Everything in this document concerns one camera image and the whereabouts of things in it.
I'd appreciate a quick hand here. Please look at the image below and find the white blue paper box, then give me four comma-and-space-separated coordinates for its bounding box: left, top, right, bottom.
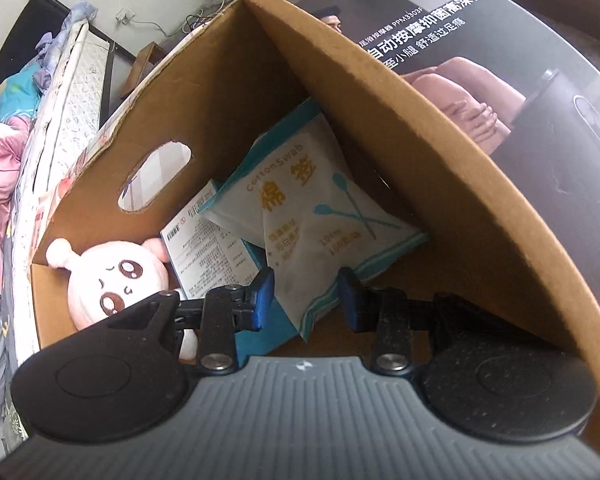
160, 181, 297, 363

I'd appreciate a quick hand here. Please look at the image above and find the cotton swab bag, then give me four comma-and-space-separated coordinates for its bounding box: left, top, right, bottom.
202, 100, 427, 338

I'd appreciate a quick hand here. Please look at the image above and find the pink round plush toy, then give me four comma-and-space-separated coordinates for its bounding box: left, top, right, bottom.
46, 237, 185, 330

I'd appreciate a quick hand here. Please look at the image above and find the brown cardboard box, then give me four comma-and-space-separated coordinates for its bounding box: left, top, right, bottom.
29, 0, 600, 461

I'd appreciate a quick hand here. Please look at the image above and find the white mattress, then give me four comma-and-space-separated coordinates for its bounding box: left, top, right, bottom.
0, 19, 112, 441

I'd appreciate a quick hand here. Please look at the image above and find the black headboard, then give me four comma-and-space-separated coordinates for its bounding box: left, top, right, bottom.
0, 0, 136, 104

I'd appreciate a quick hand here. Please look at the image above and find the wall power socket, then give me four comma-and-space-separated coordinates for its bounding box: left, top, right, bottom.
116, 8, 135, 25

